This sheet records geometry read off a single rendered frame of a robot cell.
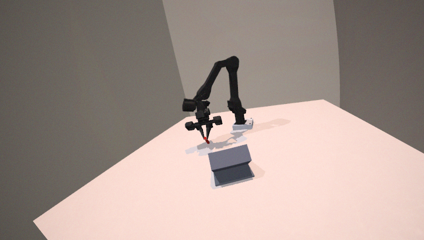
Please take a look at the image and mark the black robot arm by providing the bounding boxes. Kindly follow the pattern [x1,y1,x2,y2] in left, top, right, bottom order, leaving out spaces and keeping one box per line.
[182,56,247,125]

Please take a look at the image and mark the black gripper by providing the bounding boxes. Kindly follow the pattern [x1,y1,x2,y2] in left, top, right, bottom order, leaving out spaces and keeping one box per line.
[184,115,223,139]

